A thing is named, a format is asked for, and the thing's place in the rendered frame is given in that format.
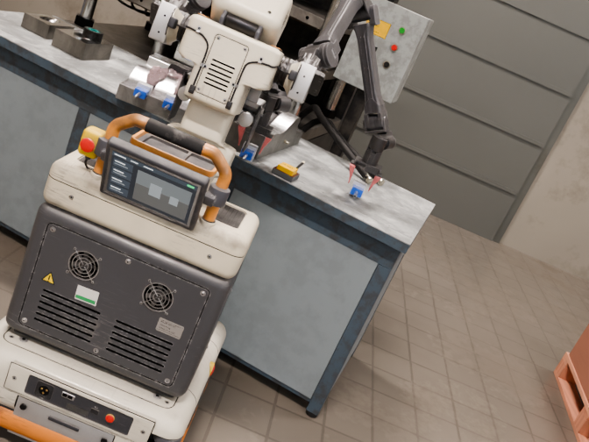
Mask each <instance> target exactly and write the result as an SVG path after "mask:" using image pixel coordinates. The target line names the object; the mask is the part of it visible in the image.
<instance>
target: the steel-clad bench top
mask: <svg viewBox="0 0 589 442"><path fill-rule="evenodd" d="M23 16H24V13H23V12H13V11H0V36H1V37H3V38H5V39H7V40H9V41H11V42H12V43H14V44H16V45H18V46H21V47H23V48H24V49H26V50H28V51H30V52H32V53H35V54H37V55H38V56H40V57H42V58H44V59H46V60H48V61H50V62H52V63H53V64H55V65H57V66H59V67H61V68H64V69H66V70H67V71H69V72H71V73H73V74H75V75H78V76H80V77H81V78H83V79H85V80H87V81H88V82H91V83H93V84H95V85H96V86H98V87H100V88H102V89H105V90H107V91H109V92H110V93H112V94H114V95H115V94H116V93H117V89H118V86H119V83H121V82H123V81H125V80H127V79H128V78H129V77H130V75H131V73H132V72H133V70H134V68H135V67H136V66H137V65H138V64H140V65H143V66H145V65H146V63H147V61H145V60H143V59H141V58H139V57H138V56H136V55H134V54H132V53H129V52H127V51H125V50H124V49H122V48H120V47H118V46H115V45H114V46H113V49H112V52H111V55H110V59H109V60H108V61H82V60H80V59H78V58H76V57H74V56H73V55H71V54H69V53H66V52H64V51H62V50H60V49H59V48H57V47H55V46H52V45H51V44H52V41H53V40H52V39H45V38H43V37H41V36H39V35H38V34H36V33H34V32H31V31H29V30H27V29H25V28H24V27H22V26H21V24H22V20H23ZM244 161H245V162H247V163H249V164H251V165H253V166H254V167H256V168H259V169H261V170H263V171H265V172H267V173H268V174H270V175H273V176H275V177H277V178H279V179H280V180H282V181H284V182H286V183H288V184H290V185H292V186H294V187H296V188H298V189H300V190H302V191H304V192H306V193H308V194H310V195H312V196H314V197H316V198H317V199H319V200H321V201H323V202H325V203H327V204H329V205H331V206H333V207H335V208H337V209H339V210H341V211H343V212H345V213H347V214H349V215H351V216H353V217H355V218H356V219H358V220H360V221H362V222H364V223H366V224H368V225H370V226H372V227H374V228H376V229H378V230H380V231H382V232H384V233H386V234H388V235H390V236H392V237H394V238H395V239H398V240H399V241H401V242H403V243H405V244H407V245H409V246H410V245H411V243H412V242H413V240H414V238H415V236H416V235H417V233H418V232H419V231H420V229H421V228H422V225H423V224H424V222H425V221H426V219H427V217H428V216H429V214H430V213H431V211H432V210H433V208H434V207H435V204H434V203H432V202H430V201H428V200H426V199H424V198H422V197H420V196H418V195H415V194H413V193H411V192H409V191H407V190H405V189H403V188H401V187H399V186H397V185H395V184H393V183H391V182H389V181H387V180H385V179H383V178H382V179H383V180H384V181H385V182H384V184H383V185H381V186H380V185H379V184H378V183H375V184H374V185H373V186H372V188H371V189H370V190H369V187H370V185H371V183H370V184H368V183H366V181H365V180H364V179H363V177H362V176H361V175H360V173H359V172H358V170H357V169H356V168H354V171H353V174H352V177H351V180H350V182H349V183H348V181H349V177H350V164H351V163H350V162H349V161H347V160H345V159H343V158H341V157H339V156H337V155H335V154H333V153H331V152H329V151H327V150H325V149H323V148H321V147H319V146H317V145H315V144H313V143H310V142H308V141H307V140H305V139H302V138H300V141H299V143H298V144H297V145H294V146H291V147H288V148H285V149H283V150H280V151H278V152H275V153H271V154H268V155H267V156H264V157H261V158H259V159H256V160H255V159H253V161H252V162H250V161H248V160H244ZM303 161H305V163H304V164H303V165H301V166H300V167H299V168H298V171H297V173H298V174H300V175H299V178H298V179H297V180H295V181H293V182H288V181H286V180H285V179H283V178H281V177H279V176H278V175H275V174H273V173H271V172H272V170H273V168H274V167H276V166H278V165H279V164H281V163H282V162H286V163H287V164H289V165H291V166H293V167H295V168H296V167H297V166H298V165H299V164H300V163H302V162H303ZM355 179H357V180H360V181H362V182H364V183H366V184H367V186H366V188H365V191H364V194H363V195H362V197H361V199H360V198H357V197H356V198H355V197H354V196H353V195H351V194H349V191H350V189H351V185H352V184H353V182H354V180H355ZM368 190H369V192H368Z"/></svg>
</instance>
